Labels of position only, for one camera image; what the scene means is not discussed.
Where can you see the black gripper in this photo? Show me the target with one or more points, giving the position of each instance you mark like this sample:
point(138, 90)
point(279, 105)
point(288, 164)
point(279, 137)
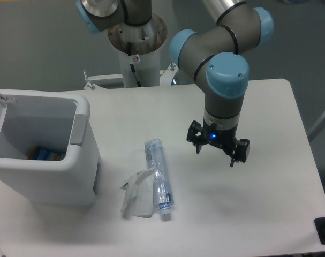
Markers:
point(220, 133)

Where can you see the crushed clear plastic bottle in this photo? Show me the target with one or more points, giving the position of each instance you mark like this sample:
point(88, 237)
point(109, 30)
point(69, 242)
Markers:
point(163, 199)

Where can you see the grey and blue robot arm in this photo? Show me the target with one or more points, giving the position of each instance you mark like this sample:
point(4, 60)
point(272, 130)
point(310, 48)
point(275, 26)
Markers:
point(213, 59)

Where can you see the blue box in trash can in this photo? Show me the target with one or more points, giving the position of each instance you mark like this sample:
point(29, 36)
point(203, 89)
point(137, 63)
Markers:
point(45, 154)

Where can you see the white trash can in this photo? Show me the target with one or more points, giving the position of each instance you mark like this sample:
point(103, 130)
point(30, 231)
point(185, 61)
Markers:
point(58, 121)

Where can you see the white right base bracket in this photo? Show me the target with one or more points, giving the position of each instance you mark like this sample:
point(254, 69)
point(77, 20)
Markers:
point(167, 76)

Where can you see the white base bracket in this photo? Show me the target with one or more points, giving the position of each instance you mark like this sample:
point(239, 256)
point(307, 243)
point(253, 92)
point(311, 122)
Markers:
point(167, 76)
point(111, 81)

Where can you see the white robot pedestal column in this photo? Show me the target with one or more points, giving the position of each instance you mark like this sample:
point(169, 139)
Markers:
point(139, 51)

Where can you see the white left base bracket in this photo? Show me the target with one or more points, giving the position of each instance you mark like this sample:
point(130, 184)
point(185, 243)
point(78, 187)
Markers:
point(111, 81)

